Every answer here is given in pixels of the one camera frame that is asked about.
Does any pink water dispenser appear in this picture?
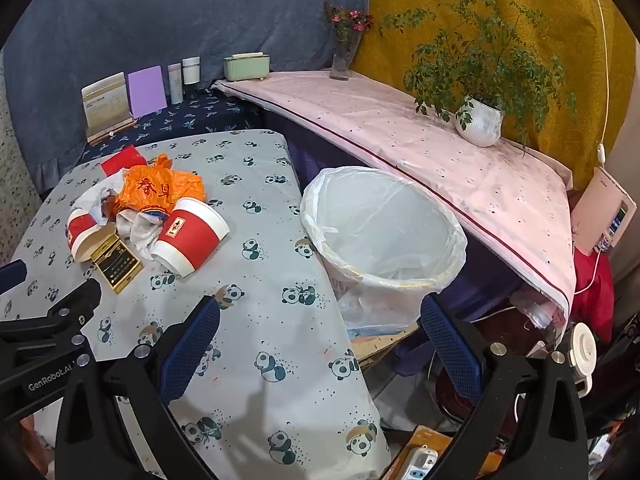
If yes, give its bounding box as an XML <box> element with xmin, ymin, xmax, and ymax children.
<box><xmin>570</xmin><ymin>166</ymin><xmax>632</xmax><ymax>257</ymax></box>

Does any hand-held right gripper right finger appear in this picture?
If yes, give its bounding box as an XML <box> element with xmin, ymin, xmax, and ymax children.
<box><xmin>421</xmin><ymin>294</ymin><xmax>589</xmax><ymax>480</ymax></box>

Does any small red paper cup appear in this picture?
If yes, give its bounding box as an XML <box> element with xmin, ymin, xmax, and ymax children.
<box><xmin>66</xmin><ymin>206</ymin><xmax>117</xmax><ymax>262</ymax></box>

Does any gold cigarette box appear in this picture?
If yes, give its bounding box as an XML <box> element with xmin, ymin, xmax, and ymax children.
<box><xmin>90</xmin><ymin>234</ymin><xmax>145</xmax><ymax>295</ymax></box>

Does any white cable with switch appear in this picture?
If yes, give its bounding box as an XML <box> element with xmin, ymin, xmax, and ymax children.
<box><xmin>575</xmin><ymin>0</ymin><xmax>613</xmax><ymax>166</ymax></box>

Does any red cloth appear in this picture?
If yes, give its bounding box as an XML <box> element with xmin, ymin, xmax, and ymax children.
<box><xmin>572</xmin><ymin>250</ymin><xmax>615</xmax><ymax>343</ymax></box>

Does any cardboard sheet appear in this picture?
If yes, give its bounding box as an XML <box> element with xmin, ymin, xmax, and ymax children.
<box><xmin>350</xmin><ymin>322</ymin><xmax>421</xmax><ymax>361</ymax></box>

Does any dark blue printed cloth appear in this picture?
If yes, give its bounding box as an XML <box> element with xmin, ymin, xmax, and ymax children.
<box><xmin>77</xmin><ymin>87</ymin><xmax>261</xmax><ymax>163</ymax></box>

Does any green box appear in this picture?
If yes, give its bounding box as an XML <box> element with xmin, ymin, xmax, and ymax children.
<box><xmin>223</xmin><ymin>52</ymin><xmax>272</xmax><ymax>82</ymax></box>

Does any white blender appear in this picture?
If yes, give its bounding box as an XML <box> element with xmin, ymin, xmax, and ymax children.
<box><xmin>567</xmin><ymin>322</ymin><xmax>597</xmax><ymax>396</ymax></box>

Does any white power strip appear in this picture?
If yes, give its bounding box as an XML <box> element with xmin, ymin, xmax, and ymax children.
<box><xmin>397</xmin><ymin>447</ymin><xmax>440</xmax><ymax>480</ymax></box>

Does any panda print cloth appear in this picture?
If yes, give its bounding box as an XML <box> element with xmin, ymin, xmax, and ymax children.
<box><xmin>0</xmin><ymin>129</ymin><xmax>393</xmax><ymax>480</ymax></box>

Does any white lined trash bin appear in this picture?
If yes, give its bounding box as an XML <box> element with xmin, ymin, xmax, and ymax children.
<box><xmin>300</xmin><ymin>166</ymin><xmax>468</xmax><ymax>333</ymax></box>

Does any orange plastic bag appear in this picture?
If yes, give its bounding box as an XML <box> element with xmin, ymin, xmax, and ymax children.
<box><xmin>107</xmin><ymin>155</ymin><xmax>207</xmax><ymax>216</ymax></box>

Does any purple cloth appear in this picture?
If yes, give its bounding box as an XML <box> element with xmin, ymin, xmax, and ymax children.
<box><xmin>260</xmin><ymin>110</ymin><xmax>526</xmax><ymax>361</ymax></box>

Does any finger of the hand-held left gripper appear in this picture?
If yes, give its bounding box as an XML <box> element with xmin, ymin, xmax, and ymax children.
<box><xmin>0</xmin><ymin>277</ymin><xmax>102</xmax><ymax>348</ymax></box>
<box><xmin>0</xmin><ymin>259</ymin><xmax>27</xmax><ymax>295</ymax></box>

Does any blue curtain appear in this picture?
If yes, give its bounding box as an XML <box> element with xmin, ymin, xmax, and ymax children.
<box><xmin>2</xmin><ymin>0</ymin><xmax>373</xmax><ymax>181</ymax></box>

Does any white bottle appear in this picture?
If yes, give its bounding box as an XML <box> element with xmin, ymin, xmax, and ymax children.
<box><xmin>168</xmin><ymin>63</ymin><xmax>184</xmax><ymax>105</ymax></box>

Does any wooden board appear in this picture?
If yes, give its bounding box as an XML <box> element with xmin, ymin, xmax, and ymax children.
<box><xmin>387</xmin><ymin>425</ymin><xmax>503</xmax><ymax>480</ymax></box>

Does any red packet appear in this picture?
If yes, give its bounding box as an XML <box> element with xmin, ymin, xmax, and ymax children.
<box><xmin>100</xmin><ymin>145</ymin><xmax>148</xmax><ymax>177</ymax></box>

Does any white crumpled plastic bag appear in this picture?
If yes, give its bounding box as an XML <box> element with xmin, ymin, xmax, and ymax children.
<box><xmin>72</xmin><ymin>172</ymin><xmax>126</xmax><ymax>226</ymax></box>

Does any green plant in white pot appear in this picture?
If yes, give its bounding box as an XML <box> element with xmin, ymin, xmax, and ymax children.
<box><xmin>378</xmin><ymin>0</ymin><xmax>578</xmax><ymax>153</ymax></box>

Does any glass vase with red flowers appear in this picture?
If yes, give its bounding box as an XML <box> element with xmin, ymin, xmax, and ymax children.
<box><xmin>322</xmin><ymin>2</ymin><xmax>375</xmax><ymax>82</ymax></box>

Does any pink table cloth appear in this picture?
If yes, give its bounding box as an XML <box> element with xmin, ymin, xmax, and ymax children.
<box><xmin>212</xmin><ymin>71</ymin><xmax>576</xmax><ymax>316</ymax></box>

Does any desk calendar on stand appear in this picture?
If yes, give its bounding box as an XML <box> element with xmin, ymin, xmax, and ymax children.
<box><xmin>81</xmin><ymin>72</ymin><xmax>137</xmax><ymax>145</ymax></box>

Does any large red paper cup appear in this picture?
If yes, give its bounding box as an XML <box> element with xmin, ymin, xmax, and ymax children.
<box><xmin>151</xmin><ymin>197</ymin><xmax>231</xmax><ymax>278</ymax></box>

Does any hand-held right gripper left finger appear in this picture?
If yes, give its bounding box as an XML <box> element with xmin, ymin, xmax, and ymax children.
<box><xmin>54</xmin><ymin>296</ymin><xmax>222</xmax><ymax>480</ymax></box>

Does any purple card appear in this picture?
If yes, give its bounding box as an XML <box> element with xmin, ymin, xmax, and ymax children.
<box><xmin>127</xmin><ymin>65</ymin><xmax>167</xmax><ymax>119</ymax></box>

